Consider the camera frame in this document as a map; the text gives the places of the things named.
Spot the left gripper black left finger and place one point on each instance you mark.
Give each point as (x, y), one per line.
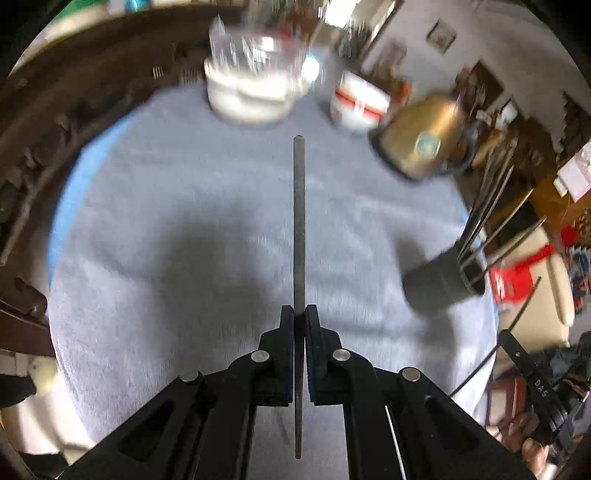
(200, 428)

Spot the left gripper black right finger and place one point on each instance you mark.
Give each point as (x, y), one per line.
(399, 425)

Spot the dark thin chopstick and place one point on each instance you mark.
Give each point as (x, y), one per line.
(497, 346)

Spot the dark chopstick gripper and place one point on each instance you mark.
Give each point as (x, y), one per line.
(498, 170)

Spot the person's right hand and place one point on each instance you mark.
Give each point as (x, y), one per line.
(513, 434)

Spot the grey perforated utensil cup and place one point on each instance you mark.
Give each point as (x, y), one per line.
(442, 282)

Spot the grey table cloth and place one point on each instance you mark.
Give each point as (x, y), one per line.
(172, 251)

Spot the gold electric kettle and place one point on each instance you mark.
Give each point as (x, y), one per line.
(430, 137)

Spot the red white bowl stack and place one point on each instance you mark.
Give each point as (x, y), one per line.
(358, 105)

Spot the carved dark wooden chair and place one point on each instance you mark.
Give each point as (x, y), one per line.
(62, 99)

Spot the white tub with plastic bag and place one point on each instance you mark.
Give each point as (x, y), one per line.
(255, 77)

